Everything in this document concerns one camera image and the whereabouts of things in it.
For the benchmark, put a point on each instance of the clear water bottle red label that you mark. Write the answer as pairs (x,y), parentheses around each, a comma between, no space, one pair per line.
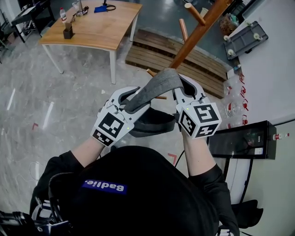
(63,15)

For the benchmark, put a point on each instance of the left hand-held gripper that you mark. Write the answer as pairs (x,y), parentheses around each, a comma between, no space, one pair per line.
(108,125)

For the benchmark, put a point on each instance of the person's black shirt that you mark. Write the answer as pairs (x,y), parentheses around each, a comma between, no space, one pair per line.
(143,184)

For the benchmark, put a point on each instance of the person's left forearm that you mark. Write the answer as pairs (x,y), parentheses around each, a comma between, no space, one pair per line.
(92,152)

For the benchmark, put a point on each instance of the person's right forearm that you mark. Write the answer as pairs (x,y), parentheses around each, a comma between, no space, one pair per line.
(199,154)

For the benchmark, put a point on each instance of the group of clear plastic bottles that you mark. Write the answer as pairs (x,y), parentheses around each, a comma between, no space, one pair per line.
(234,108)

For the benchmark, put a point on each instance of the brown wooden coat rack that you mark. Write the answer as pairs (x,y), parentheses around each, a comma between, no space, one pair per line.
(198,30)

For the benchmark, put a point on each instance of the brown pen holder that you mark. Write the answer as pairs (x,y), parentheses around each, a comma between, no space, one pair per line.
(68,32)

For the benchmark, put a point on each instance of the brown woven basket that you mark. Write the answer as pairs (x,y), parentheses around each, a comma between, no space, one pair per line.
(227,23)

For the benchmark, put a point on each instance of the black chest harness device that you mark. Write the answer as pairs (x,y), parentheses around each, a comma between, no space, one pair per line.
(46,221)

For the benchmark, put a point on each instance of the black desk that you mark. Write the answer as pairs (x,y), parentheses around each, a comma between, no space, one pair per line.
(34,12)

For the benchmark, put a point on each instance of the wooden slatted pallet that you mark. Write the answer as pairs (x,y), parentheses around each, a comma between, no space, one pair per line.
(161,46)

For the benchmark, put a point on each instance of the wooden table with white legs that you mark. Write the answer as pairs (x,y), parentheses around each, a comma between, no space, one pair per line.
(99,27)

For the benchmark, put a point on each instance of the grey dolly with white wheels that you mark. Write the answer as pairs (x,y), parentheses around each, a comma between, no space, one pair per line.
(245,40)

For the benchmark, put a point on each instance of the small red-capped bottle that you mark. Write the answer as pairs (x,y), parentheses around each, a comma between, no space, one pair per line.
(280,136)

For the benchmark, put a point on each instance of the blue cloth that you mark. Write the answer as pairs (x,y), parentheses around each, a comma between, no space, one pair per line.
(100,9)

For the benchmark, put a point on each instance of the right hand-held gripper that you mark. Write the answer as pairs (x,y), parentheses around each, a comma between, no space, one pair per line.
(200,119)

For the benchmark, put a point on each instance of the black metal cabinet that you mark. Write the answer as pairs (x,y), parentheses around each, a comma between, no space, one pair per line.
(242,140)

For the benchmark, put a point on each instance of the black bag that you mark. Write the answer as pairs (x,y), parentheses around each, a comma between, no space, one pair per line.
(246,212)

